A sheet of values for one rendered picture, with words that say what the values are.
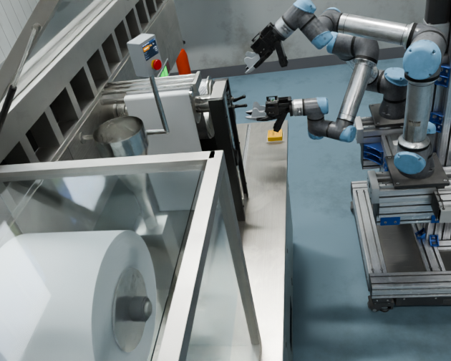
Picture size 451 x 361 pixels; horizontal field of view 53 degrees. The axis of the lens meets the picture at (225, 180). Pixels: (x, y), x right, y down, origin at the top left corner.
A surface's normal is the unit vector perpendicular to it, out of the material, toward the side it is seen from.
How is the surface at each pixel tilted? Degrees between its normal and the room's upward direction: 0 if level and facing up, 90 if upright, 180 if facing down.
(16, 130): 90
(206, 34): 90
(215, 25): 90
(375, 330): 0
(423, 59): 82
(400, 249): 0
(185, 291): 0
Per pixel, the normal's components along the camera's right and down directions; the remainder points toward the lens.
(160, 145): -0.12, 0.62
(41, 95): 0.98, -0.05
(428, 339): -0.16, -0.78
